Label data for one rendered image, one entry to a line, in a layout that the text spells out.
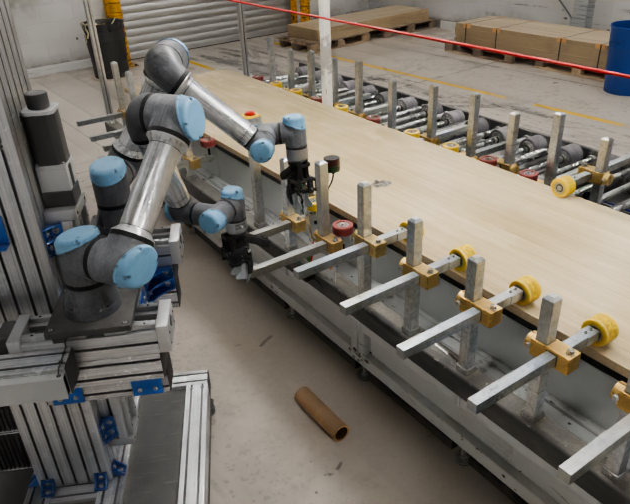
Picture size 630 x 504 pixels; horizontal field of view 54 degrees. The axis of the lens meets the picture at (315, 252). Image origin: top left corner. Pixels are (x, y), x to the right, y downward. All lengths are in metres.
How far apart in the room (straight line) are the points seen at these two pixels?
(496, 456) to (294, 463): 0.79
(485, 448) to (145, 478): 1.25
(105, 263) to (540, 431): 1.23
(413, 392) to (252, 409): 0.73
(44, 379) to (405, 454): 1.51
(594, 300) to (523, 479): 0.75
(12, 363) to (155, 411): 0.97
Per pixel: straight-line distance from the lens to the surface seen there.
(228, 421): 2.88
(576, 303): 2.03
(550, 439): 1.86
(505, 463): 2.51
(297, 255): 2.29
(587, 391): 2.02
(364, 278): 2.24
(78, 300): 1.76
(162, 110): 1.73
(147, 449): 2.55
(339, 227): 2.36
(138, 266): 1.61
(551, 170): 2.94
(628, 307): 2.07
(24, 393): 1.81
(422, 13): 11.25
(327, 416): 2.74
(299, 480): 2.62
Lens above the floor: 1.99
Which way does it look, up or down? 29 degrees down
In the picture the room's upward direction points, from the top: 3 degrees counter-clockwise
